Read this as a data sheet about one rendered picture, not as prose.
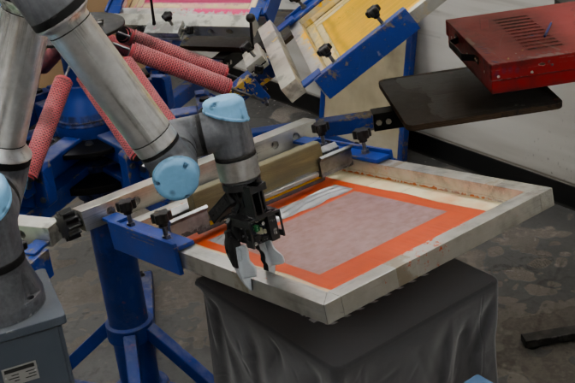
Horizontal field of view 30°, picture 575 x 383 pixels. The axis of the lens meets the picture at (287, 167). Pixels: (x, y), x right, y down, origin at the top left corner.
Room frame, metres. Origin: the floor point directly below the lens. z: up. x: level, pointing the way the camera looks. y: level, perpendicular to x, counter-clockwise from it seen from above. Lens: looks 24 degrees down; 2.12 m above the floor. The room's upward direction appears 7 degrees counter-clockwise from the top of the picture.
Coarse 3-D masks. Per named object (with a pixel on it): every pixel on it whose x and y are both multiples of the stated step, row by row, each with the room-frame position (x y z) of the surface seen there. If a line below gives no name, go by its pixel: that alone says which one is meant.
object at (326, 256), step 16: (224, 224) 2.14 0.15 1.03; (288, 224) 2.06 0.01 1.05; (304, 224) 2.04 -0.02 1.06; (320, 224) 2.02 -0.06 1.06; (208, 240) 2.06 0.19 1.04; (288, 240) 1.96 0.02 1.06; (304, 240) 1.95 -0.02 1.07; (320, 240) 1.93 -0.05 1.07; (336, 240) 1.91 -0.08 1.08; (352, 240) 1.89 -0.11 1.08; (368, 240) 1.88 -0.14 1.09; (256, 256) 1.91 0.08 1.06; (288, 256) 1.87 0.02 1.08; (304, 256) 1.86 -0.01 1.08; (320, 256) 1.84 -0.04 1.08; (336, 256) 1.83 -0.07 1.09; (352, 256) 1.81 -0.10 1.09; (368, 256) 1.79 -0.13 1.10; (384, 256) 1.78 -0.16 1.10; (288, 272) 1.80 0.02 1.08; (304, 272) 1.78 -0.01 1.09; (320, 272) 1.77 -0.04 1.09; (336, 272) 1.75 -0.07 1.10; (352, 272) 1.74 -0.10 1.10
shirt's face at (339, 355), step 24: (456, 264) 1.98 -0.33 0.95; (216, 288) 2.00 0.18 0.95; (408, 288) 1.91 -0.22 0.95; (432, 288) 1.90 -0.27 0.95; (456, 288) 1.89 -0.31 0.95; (264, 312) 1.88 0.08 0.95; (288, 312) 1.87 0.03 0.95; (360, 312) 1.84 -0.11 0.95; (384, 312) 1.83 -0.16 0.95; (408, 312) 1.82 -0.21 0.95; (432, 312) 1.81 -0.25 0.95; (288, 336) 1.78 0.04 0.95; (312, 336) 1.77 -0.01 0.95; (336, 336) 1.76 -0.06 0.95; (360, 336) 1.75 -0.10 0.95; (384, 336) 1.74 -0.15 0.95; (336, 360) 1.68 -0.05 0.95
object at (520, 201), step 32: (480, 192) 1.99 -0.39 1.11; (512, 192) 1.92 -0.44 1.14; (544, 192) 1.87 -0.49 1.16; (480, 224) 1.76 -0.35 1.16; (512, 224) 1.81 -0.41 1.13; (192, 256) 1.90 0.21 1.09; (224, 256) 1.86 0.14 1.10; (416, 256) 1.67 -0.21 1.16; (448, 256) 1.71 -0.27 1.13; (256, 288) 1.71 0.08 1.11; (288, 288) 1.64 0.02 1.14; (352, 288) 1.59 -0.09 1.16; (384, 288) 1.62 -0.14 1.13; (320, 320) 1.56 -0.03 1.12
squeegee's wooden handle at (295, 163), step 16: (304, 144) 2.30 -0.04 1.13; (320, 144) 2.30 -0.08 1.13; (272, 160) 2.23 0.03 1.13; (288, 160) 2.24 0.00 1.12; (304, 160) 2.26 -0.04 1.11; (272, 176) 2.21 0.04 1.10; (288, 176) 2.23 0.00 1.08; (208, 192) 2.12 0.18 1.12; (224, 192) 2.14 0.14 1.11; (192, 208) 2.11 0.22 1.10; (208, 208) 2.11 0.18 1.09
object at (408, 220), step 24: (312, 192) 2.24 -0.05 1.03; (360, 192) 2.17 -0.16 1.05; (384, 192) 2.14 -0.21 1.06; (312, 216) 2.08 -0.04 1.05; (336, 216) 2.05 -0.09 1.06; (360, 216) 2.02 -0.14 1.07; (384, 216) 1.99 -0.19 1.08; (408, 216) 1.96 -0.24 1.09; (432, 216) 1.94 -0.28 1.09; (456, 216) 1.91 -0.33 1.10; (384, 240) 1.86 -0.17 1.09; (408, 240) 1.84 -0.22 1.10
